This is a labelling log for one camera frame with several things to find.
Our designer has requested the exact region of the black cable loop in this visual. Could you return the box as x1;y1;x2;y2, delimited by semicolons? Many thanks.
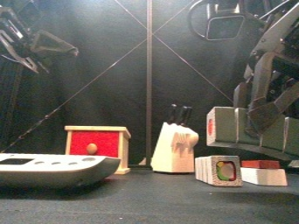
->
187;0;211;40

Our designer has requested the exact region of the red topped toy nigiri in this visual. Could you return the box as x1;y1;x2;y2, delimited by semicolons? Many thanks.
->
239;159;290;187

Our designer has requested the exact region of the white toy knife block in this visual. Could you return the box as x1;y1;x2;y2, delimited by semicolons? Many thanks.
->
150;121;201;174

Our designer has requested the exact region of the white rice toy sushi roll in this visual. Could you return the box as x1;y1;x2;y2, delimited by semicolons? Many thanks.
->
194;155;245;188

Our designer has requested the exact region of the wooden box red drawer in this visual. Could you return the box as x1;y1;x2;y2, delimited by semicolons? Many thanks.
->
63;125;132;176

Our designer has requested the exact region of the grey vertical frame pole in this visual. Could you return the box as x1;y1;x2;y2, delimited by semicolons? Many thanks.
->
144;0;155;168

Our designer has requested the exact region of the white handheld device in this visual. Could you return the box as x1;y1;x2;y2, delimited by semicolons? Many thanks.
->
0;152;123;189

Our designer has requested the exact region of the black toy knife handle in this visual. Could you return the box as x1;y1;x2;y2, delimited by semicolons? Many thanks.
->
166;103;179;124
175;105;189;126
182;106;194;127

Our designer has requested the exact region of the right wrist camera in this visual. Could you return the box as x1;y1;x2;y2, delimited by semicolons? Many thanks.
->
205;13;249;42

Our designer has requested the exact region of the thin diagonal brace wire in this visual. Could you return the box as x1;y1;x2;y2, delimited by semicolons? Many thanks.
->
0;0;198;154
112;0;237;103

